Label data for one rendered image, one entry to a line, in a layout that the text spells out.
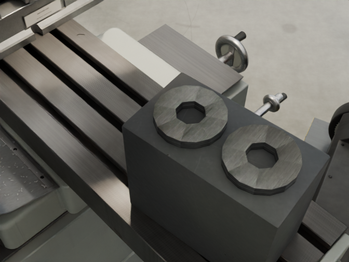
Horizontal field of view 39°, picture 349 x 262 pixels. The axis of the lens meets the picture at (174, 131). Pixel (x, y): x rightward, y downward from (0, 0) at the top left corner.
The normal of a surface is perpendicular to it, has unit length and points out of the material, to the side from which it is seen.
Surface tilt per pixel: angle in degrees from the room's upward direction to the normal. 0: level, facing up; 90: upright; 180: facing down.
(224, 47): 90
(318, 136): 0
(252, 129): 0
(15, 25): 90
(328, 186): 0
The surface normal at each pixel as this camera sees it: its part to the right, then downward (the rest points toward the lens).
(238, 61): -0.71, 0.55
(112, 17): 0.01, -0.62
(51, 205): 0.70, 0.56
